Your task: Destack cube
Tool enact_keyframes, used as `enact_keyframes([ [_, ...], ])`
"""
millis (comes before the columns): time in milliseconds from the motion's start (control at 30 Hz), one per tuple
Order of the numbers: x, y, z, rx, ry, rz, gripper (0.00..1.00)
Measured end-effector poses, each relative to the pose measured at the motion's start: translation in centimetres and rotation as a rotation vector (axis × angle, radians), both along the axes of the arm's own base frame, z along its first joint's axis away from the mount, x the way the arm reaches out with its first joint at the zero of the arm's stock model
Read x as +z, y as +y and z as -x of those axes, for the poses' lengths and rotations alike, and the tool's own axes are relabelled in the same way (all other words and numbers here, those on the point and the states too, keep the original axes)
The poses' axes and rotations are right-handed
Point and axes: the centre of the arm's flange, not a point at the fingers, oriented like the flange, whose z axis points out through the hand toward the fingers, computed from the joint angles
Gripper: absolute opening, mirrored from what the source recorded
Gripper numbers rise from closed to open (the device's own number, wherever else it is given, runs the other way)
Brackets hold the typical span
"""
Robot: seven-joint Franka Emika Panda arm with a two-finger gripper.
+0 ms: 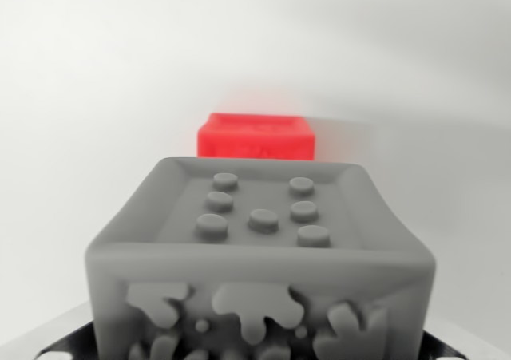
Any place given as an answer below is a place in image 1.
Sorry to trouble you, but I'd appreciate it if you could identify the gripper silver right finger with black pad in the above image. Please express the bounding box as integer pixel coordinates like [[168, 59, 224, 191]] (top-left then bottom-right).
[[422, 311, 511, 360]]

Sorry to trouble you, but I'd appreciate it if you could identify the grey embossed cube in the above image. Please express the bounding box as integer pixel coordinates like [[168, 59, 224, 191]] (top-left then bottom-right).
[[85, 156, 436, 360]]

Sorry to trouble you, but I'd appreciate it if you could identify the red embossed cube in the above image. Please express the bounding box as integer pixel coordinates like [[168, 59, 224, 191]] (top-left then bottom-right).
[[196, 112, 316, 162]]

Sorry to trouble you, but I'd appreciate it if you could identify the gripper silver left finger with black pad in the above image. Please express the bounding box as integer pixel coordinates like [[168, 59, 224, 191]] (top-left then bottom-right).
[[0, 300, 97, 360]]

